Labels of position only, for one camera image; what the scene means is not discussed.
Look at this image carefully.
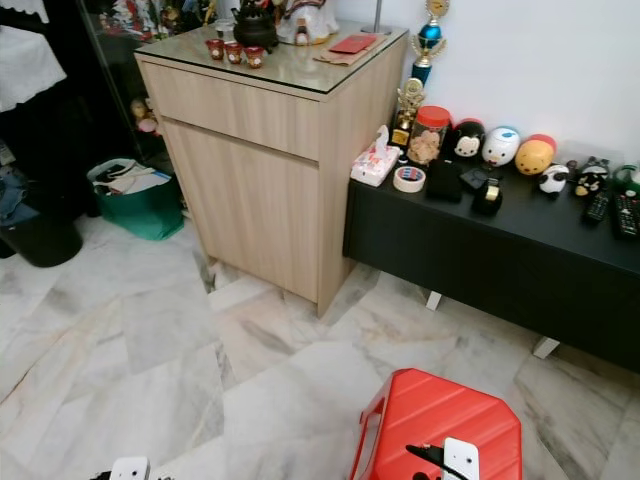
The orange plush toy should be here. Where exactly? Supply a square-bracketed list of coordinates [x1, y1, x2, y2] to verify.
[515, 134, 558, 177]

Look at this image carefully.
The blue denim cloth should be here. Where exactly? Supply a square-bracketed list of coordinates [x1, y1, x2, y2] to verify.
[0, 167, 39, 226]

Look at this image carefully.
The black wallet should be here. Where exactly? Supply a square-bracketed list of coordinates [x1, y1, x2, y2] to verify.
[426, 160, 465, 204]

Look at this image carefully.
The black incense pot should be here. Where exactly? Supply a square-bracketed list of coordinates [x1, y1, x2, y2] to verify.
[233, 0, 279, 51]

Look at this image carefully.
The green storage bag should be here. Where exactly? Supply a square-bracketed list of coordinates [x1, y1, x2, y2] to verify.
[87, 157, 186, 241]

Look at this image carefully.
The beige tape roll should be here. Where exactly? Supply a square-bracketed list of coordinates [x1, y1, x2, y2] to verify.
[393, 166, 427, 194]

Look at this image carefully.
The black mouse plush toy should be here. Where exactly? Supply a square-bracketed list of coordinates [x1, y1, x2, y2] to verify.
[450, 119, 486, 161]

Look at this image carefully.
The small black pouch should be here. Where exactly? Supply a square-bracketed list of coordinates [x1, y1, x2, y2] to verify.
[460, 166, 493, 191]

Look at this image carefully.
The black tape dispenser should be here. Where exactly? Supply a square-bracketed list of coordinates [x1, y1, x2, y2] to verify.
[472, 178, 507, 217]

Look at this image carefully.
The white duck plush toy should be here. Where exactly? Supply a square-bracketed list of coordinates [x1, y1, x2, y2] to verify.
[481, 126, 522, 168]

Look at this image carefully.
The red envelope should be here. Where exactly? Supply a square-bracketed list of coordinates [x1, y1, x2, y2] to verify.
[328, 33, 379, 55]

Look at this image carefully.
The clear jar with red lid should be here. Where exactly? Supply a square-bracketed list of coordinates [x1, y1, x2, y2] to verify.
[406, 105, 452, 166]

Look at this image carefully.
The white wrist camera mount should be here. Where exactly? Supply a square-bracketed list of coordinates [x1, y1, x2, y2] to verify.
[110, 457, 151, 480]
[442, 437, 481, 480]

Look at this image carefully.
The black low sideboard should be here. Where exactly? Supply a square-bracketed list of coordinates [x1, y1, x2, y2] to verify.
[343, 165, 640, 373]

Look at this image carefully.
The white tissue pack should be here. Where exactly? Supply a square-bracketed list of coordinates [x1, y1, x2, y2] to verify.
[350, 128, 403, 188]

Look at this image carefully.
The dark glass display cabinet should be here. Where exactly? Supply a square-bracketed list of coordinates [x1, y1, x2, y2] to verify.
[80, 0, 161, 191]

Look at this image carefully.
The black spiky plush toy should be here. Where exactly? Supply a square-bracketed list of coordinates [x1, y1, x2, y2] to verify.
[573, 157, 613, 198]

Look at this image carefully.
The blue and gold trophy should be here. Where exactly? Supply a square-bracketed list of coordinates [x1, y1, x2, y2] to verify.
[412, 0, 451, 86]

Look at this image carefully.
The white lace cloth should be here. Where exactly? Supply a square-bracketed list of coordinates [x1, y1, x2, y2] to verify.
[0, 25, 68, 113]

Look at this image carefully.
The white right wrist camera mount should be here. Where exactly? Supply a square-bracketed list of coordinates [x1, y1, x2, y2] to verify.
[442, 437, 481, 480]

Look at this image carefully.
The black remote control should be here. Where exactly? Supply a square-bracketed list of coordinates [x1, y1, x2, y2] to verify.
[612, 192, 640, 239]
[584, 190, 611, 225]

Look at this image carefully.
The black round bin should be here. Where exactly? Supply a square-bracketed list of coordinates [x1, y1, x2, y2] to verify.
[0, 170, 83, 268]

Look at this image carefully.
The white robed figurine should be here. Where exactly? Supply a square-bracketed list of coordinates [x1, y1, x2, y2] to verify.
[278, 0, 339, 46]

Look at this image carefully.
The small gold trophy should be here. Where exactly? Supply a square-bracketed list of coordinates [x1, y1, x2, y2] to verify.
[393, 78, 426, 151]

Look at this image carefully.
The black and white panda plush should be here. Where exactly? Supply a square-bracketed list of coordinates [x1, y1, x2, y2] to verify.
[538, 163, 571, 196]

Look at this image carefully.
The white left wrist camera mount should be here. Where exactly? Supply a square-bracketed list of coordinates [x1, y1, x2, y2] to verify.
[110, 457, 151, 480]

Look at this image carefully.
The light wooden cabinet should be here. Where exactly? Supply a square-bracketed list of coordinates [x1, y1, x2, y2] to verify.
[135, 22, 409, 316]

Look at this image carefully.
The red plastic stool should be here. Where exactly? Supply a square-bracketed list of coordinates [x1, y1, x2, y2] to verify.
[350, 368, 524, 480]

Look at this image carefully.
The green plush toy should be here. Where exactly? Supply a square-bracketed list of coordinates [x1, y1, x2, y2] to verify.
[613, 163, 640, 196]

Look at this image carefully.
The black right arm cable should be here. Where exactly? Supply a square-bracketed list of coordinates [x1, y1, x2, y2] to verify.
[405, 443, 449, 471]

